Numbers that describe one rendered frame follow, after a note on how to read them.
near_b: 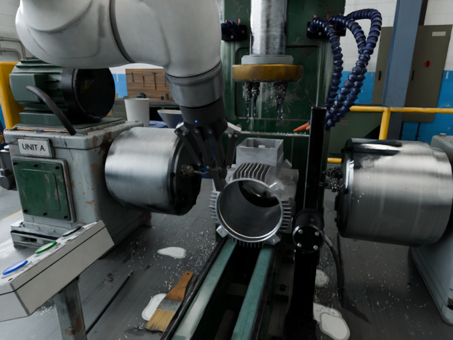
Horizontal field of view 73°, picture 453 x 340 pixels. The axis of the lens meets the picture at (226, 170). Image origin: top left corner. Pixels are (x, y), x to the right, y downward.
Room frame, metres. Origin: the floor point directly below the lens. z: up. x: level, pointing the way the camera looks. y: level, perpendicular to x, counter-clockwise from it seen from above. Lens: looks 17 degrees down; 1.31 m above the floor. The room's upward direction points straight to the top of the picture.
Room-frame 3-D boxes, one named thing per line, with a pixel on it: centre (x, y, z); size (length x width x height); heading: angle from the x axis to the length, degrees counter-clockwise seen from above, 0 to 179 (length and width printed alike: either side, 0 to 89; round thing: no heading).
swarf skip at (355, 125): (4.90, -1.92, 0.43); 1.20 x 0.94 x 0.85; 77
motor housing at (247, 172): (0.73, -0.08, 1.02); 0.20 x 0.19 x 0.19; 163
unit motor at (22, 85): (0.93, 0.53, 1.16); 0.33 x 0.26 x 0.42; 74
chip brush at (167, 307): (0.60, 0.12, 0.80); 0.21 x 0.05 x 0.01; 166
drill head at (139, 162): (0.88, 0.25, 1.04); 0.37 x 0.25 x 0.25; 74
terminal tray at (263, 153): (0.77, -0.09, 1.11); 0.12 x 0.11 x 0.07; 163
